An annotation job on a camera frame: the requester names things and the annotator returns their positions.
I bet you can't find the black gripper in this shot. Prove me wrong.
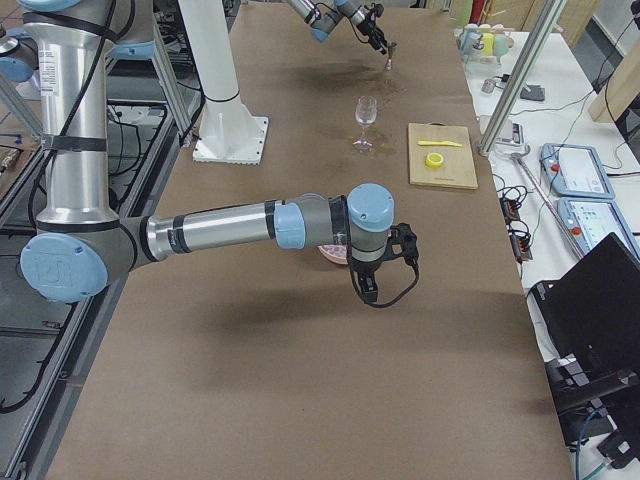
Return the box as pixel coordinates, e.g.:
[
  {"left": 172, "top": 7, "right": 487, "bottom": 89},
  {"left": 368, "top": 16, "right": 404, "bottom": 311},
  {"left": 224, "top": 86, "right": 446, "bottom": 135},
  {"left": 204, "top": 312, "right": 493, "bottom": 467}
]
[
  {"left": 348, "top": 223, "right": 419, "bottom": 306},
  {"left": 357, "top": 3, "right": 388, "bottom": 50}
]

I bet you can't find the steel double jigger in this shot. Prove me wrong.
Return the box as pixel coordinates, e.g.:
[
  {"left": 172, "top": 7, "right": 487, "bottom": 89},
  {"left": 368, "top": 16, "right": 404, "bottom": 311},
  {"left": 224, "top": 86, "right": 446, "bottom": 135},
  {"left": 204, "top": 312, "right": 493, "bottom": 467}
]
[{"left": 384, "top": 42, "right": 397, "bottom": 71}]

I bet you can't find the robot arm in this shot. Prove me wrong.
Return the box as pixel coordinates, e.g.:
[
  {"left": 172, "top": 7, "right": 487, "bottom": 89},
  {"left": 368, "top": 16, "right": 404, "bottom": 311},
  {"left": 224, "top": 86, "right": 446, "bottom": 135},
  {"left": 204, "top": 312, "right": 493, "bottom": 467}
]
[
  {"left": 285, "top": 0, "right": 388, "bottom": 54},
  {"left": 20, "top": 1, "right": 419, "bottom": 307}
]

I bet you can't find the pink bowl of ice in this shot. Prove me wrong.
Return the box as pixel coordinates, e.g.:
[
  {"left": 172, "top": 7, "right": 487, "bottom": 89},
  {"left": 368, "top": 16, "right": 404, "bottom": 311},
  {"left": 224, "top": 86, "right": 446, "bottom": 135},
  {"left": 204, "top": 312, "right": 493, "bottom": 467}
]
[{"left": 318, "top": 244, "right": 348, "bottom": 265}]

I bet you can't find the clear wine glass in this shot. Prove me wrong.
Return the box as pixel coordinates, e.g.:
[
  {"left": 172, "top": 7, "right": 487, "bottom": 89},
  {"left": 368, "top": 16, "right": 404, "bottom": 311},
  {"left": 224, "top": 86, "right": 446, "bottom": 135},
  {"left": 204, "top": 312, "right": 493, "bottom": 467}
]
[{"left": 353, "top": 96, "right": 378, "bottom": 151}]

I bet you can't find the yellow lemon slice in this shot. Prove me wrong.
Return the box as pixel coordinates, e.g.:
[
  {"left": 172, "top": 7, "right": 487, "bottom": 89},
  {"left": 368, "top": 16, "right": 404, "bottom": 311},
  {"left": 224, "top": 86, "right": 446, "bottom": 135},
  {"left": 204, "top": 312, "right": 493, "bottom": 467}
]
[{"left": 424, "top": 152, "right": 444, "bottom": 169}]

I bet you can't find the bamboo cutting board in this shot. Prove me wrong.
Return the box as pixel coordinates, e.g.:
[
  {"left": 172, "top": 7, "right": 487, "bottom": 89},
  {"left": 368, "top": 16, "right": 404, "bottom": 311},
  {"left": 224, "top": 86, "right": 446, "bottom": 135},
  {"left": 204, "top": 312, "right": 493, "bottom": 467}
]
[{"left": 408, "top": 123, "right": 478, "bottom": 190}]

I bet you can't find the yellow plastic knife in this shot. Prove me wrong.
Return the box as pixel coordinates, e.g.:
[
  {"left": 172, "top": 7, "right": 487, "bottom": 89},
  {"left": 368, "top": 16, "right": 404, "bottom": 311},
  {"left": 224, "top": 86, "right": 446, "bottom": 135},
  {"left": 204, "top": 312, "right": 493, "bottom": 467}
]
[{"left": 417, "top": 140, "right": 463, "bottom": 148}]

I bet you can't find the metal reacher grabber stick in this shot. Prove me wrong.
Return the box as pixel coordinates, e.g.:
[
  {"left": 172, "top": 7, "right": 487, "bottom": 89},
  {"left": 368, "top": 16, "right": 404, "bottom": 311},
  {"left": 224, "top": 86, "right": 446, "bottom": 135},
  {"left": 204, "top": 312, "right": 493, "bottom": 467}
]
[{"left": 498, "top": 144, "right": 584, "bottom": 260}]

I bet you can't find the blue teach pendant far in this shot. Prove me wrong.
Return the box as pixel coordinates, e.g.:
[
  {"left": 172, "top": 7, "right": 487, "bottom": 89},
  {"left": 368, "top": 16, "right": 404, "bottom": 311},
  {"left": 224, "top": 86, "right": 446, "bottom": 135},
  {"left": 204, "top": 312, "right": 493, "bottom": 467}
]
[{"left": 540, "top": 143, "right": 615, "bottom": 200}]

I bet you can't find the blue teach pendant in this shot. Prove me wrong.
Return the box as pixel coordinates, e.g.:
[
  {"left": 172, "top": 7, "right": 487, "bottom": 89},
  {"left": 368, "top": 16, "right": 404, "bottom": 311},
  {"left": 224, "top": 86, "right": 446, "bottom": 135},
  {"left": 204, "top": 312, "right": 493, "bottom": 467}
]
[
  {"left": 557, "top": 197, "right": 639, "bottom": 258},
  {"left": 540, "top": 143, "right": 615, "bottom": 200}
]

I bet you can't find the blue teach pendant near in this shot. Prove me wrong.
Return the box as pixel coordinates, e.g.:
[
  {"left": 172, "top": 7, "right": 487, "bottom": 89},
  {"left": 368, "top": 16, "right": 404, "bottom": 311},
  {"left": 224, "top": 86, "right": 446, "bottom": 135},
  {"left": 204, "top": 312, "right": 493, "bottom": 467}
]
[{"left": 557, "top": 197, "right": 639, "bottom": 258}]

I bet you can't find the black laptop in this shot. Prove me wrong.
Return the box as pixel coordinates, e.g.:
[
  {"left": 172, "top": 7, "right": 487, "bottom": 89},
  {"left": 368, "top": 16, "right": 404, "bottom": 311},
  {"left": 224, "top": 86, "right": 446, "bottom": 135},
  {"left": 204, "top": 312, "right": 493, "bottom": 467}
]
[{"left": 525, "top": 231, "right": 640, "bottom": 381}]

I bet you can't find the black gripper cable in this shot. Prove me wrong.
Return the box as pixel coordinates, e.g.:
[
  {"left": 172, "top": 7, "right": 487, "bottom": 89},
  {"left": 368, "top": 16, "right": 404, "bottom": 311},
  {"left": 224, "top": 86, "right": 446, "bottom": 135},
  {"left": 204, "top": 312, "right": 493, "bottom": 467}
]
[{"left": 372, "top": 242, "right": 421, "bottom": 309}]

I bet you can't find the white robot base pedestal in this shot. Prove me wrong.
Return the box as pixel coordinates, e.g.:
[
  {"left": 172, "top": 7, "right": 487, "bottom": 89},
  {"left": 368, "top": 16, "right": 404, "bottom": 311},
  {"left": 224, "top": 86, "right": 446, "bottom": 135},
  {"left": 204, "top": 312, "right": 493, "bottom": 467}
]
[{"left": 179, "top": 0, "right": 269, "bottom": 165}]

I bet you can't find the aluminium frame post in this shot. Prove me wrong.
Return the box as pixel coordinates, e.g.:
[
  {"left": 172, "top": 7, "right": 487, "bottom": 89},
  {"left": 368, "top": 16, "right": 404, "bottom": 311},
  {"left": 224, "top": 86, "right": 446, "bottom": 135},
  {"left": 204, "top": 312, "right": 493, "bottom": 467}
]
[{"left": 478, "top": 0, "right": 567, "bottom": 157}]

